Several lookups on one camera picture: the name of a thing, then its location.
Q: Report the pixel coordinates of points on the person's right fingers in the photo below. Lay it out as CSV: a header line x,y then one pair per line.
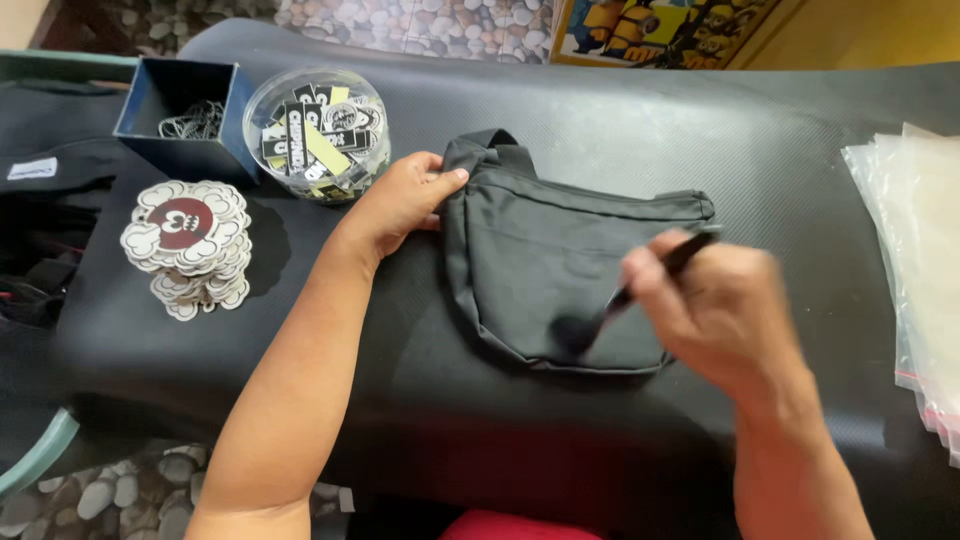
x,y
664,277

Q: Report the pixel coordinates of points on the black textured table mat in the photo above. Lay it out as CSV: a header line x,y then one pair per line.
x,y
525,225

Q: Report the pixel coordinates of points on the yellow cartoon poster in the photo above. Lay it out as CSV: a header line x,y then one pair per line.
x,y
660,31

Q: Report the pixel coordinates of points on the person's right hand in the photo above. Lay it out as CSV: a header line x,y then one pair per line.
x,y
712,315

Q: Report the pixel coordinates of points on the stack of clear plastic bags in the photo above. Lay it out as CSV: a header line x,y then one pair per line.
x,y
911,285

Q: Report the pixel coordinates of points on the black brush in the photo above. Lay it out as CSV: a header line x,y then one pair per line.
x,y
637,292

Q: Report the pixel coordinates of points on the stack of cloud-shaped hang tags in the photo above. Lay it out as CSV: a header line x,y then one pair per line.
x,y
187,244

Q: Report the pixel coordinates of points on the pile of black garments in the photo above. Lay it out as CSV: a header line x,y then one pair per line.
x,y
45,217

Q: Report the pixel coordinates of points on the teal chair frame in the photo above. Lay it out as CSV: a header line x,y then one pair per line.
x,y
37,450

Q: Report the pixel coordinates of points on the person's left hand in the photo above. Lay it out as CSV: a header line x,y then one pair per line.
x,y
390,206

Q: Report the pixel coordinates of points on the black fabric sling bag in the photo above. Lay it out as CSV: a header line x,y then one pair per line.
x,y
555,262

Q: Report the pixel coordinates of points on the pile of black label stickers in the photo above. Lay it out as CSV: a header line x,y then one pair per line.
x,y
319,139

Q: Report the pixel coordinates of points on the blue cardboard box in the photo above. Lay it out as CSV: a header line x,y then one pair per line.
x,y
184,112

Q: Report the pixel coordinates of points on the person's red clothing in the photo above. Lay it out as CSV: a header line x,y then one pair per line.
x,y
517,526

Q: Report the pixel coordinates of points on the clear round plastic tub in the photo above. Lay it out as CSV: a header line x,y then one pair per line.
x,y
319,135

